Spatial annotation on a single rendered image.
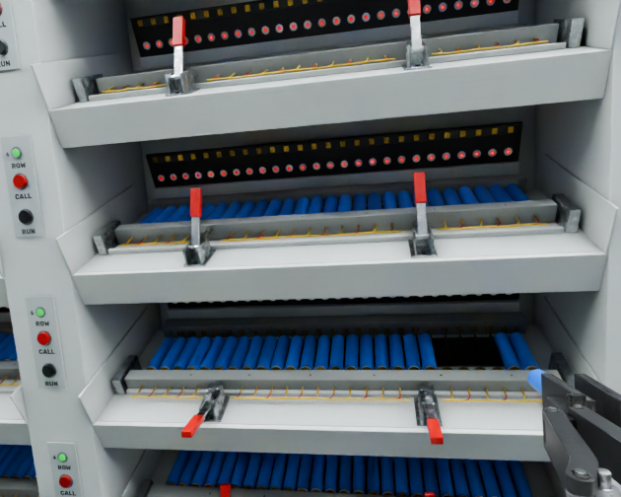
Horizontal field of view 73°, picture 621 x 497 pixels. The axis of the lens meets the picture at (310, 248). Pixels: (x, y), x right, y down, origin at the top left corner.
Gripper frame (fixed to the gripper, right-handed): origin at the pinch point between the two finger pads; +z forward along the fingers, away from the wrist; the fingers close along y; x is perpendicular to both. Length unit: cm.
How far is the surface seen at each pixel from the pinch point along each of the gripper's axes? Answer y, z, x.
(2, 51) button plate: 57, 8, -37
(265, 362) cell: 30.6, 22.8, 2.4
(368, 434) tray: 16.6, 15.9, 9.0
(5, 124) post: 58, 9, -29
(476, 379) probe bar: 3.4, 19.5, 3.5
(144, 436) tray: 45.3, 16.6, 10.4
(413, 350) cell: 10.4, 24.5, 1.1
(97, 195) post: 52, 18, -21
